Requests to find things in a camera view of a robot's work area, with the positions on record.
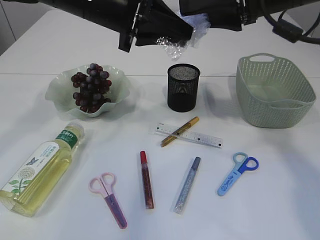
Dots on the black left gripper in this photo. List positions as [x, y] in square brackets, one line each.
[147, 21]

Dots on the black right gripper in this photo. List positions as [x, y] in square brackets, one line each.
[223, 14]

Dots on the purple artificial grape bunch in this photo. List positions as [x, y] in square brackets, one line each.
[93, 88]

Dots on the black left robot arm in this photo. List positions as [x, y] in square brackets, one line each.
[102, 12]

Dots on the black mesh pen cup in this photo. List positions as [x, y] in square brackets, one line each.
[182, 90]

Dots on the green woven plastic basket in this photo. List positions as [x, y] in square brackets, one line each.
[272, 94]

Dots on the clear plastic ruler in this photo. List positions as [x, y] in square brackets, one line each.
[189, 136]

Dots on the gold marker pen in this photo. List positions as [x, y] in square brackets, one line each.
[179, 131]

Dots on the red glitter glue tube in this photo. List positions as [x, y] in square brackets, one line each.
[146, 181]

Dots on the silver glitter glue tube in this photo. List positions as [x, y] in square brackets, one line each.
[187, 185]

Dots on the blue capped scissors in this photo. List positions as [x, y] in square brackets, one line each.
[242, 163]

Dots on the pink purple scissors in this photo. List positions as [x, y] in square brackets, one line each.
[103, 185]

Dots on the yellow tea bottle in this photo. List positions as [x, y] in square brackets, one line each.
[29, 187]

